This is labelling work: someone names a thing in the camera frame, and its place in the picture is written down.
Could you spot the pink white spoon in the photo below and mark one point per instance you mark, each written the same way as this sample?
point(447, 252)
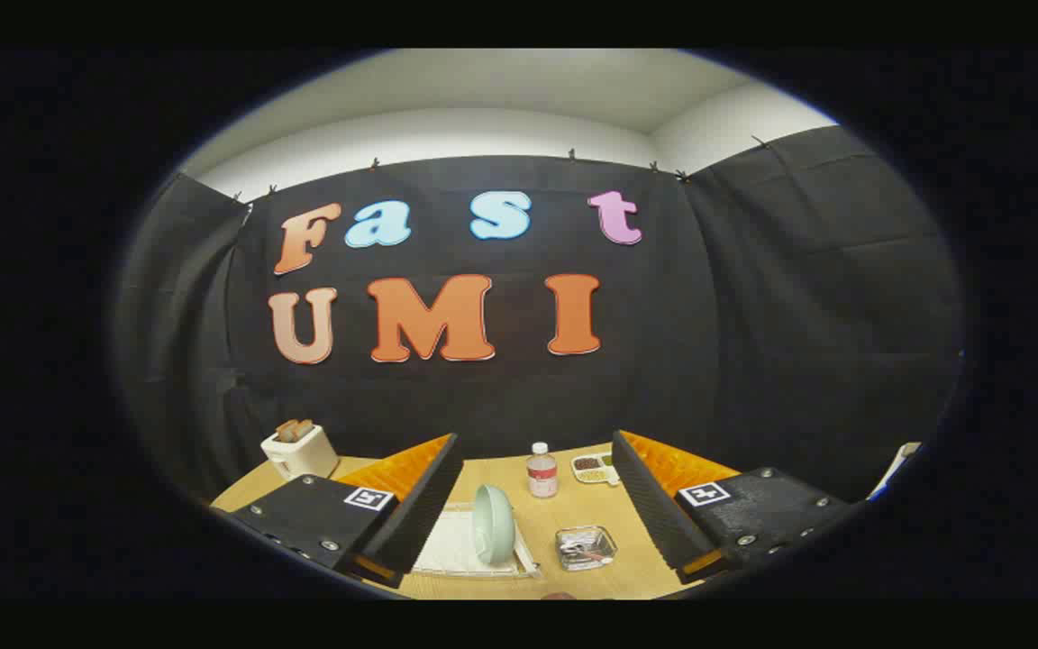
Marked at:
point(584, 547)

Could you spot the pale green plate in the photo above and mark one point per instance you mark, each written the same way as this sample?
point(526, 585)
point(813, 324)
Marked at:
point(492, 525)

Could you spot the brown bread slices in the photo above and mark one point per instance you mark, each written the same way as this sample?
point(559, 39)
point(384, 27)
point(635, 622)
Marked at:
point(294, 430)

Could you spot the clear bottle red label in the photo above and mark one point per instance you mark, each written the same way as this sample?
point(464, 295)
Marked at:
point(542, 473)

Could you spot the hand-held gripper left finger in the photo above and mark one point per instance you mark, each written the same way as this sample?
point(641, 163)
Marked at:
point(420, 514)

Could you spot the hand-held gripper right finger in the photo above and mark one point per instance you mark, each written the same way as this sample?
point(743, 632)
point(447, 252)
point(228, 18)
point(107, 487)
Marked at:
point(654, 514)

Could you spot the white toaster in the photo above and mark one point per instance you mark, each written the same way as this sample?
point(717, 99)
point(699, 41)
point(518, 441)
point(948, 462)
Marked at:
point(303, 457)

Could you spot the white divided snack dish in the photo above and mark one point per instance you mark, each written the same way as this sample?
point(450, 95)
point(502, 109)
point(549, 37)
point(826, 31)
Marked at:
point(593, 469)

